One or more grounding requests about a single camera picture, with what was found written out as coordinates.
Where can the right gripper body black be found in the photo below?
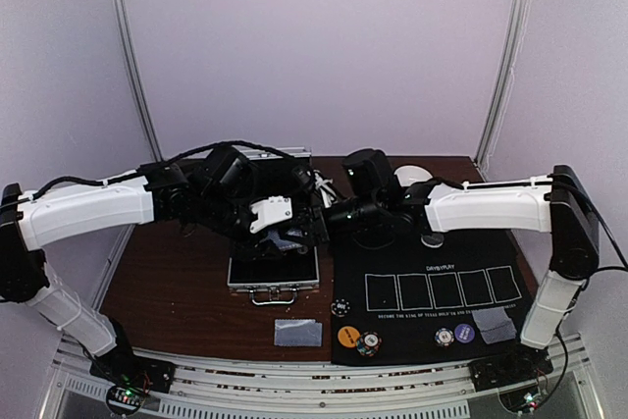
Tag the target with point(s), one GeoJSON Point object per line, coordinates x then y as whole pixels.
{"type": "Point", "coordinates": [335, 215]}

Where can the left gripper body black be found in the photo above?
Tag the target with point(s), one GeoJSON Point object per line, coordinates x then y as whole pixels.
{"type": "Point", "coordinates": [247, 248]}

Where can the blue playing card deck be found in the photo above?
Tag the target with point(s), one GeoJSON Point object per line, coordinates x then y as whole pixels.
{"type": "Point", "coordinates": [285, 240]}

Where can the black 100 poker chip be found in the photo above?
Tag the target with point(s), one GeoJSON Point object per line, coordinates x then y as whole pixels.
{"type": "Point", "coordinates": [340, 307]}

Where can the dealt card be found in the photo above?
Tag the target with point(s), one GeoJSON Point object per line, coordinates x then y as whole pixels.
{"type": "Point", "coordinates": [286, 331]}
{"type": "Point", "coordinates": [500, 333]}
{"type": "Point", "coordinates": [490, 318]}
{"type": "Point", "coordinates": [310, 334]}

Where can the orange big blind button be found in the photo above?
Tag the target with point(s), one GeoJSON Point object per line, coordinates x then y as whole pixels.
{"type": "Point", "coordinates": [348, 336]}

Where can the clear acrylic dealer button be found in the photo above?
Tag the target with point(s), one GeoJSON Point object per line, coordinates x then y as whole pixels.
{"type": "Point", "coordinates": [433, 241]}

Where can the purple small blind button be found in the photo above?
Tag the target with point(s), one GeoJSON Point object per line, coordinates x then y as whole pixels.
{"type": "Point", "coordinates": [464, 333]}

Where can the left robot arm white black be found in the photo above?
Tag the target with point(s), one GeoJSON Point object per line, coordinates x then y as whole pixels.
{"type": "Point", "coordinates": [206, 193]}

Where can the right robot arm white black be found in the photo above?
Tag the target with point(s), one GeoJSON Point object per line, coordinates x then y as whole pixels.
{"type": "Point", "coordinates": [411, 197]}

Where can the aluminium poker case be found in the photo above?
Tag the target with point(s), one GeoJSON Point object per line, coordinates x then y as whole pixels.
{"type": "Point", "coordinates": [275, 282]}

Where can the orange white bowl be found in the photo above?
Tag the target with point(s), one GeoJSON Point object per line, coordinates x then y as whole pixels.
{"type": "Point", "coordinates": [407, 175]}

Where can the black poker mat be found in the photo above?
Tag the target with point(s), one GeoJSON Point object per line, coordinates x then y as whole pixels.
{"type": "Point", "coordinates": [404, 291]}

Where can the left round circuit board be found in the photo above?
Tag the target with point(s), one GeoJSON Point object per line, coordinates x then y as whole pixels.
{"type": "Point", "coordinates": [124, 401]}

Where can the round circuit board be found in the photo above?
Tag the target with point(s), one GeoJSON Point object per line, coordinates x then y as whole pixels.
{"type": "Point", "coordinates": [525, 400]}
{"type": "Point", "coordinates": [124, 401]}

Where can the right round circuit board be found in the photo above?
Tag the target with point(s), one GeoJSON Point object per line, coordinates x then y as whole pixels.
{"type": "Point", "coordinates": [525, 400]}

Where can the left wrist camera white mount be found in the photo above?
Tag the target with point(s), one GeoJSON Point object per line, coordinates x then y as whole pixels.
{"type": "Point", "coordinates": [269, 212]}

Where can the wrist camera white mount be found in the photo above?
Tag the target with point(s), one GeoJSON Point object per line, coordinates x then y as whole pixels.
{"type": "Point", "coordinates": [324, 191]}
{"type": "Point", "coordinates": [269, 212]}

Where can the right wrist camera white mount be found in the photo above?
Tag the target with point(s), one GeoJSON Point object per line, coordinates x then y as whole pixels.
{"type": "Point", "coordinates": [324, 191]}

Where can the front aluminium rail base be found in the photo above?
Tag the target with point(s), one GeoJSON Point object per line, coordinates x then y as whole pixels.
{"type": "Point", "coordinates": [225, 388]}

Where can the left aluminium frame post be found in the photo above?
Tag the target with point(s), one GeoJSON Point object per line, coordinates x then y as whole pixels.
{"type": "Point", "coordinates": [134, 77]}

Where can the aluminium frame post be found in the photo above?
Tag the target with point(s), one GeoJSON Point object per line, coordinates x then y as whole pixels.
{"type": "Point", "coordinates": [515, 32]}
{"type": "Point", "coordinates": [134, 77]}

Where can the right aluminium frame post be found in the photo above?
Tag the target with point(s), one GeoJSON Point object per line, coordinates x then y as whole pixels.
{"type": "Point", "coordinates": [515, 32]}

